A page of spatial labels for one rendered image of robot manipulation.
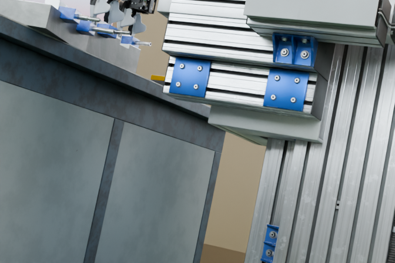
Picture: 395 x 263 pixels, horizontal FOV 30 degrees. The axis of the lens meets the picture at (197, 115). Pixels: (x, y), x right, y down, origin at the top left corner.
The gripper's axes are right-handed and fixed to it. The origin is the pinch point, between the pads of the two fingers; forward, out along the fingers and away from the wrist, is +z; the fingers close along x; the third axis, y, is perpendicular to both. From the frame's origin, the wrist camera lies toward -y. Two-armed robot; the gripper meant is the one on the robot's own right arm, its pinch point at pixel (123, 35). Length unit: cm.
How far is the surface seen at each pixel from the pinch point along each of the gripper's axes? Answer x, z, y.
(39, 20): -64, 14, 24
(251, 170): 207, 24, -41
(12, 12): -66, 13, 17
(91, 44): -32.9, 10.9, 14.4
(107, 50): -25.4, 10.6, 14.4
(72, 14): -57, 10, 26
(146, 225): 10, 56, 16
